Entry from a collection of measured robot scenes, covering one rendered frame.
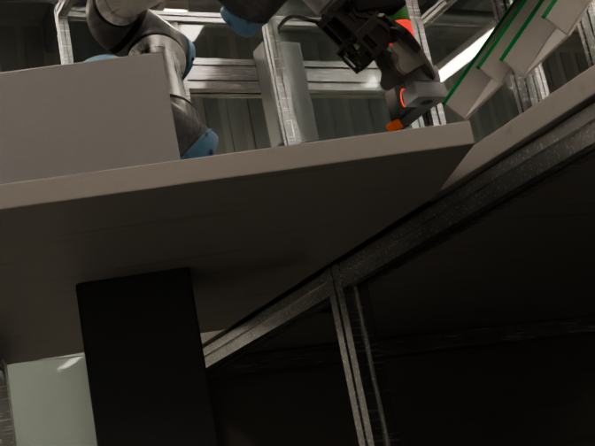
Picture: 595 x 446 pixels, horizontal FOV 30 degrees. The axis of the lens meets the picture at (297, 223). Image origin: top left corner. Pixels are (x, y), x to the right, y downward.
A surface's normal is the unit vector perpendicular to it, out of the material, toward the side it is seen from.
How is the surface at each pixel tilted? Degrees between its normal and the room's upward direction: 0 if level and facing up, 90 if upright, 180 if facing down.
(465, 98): 90
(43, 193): 90
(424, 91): 90
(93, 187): 90
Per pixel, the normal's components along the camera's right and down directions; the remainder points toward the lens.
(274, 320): -0.89, 0.04
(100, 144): 0.10, -0.28
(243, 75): 0.42, -0.32
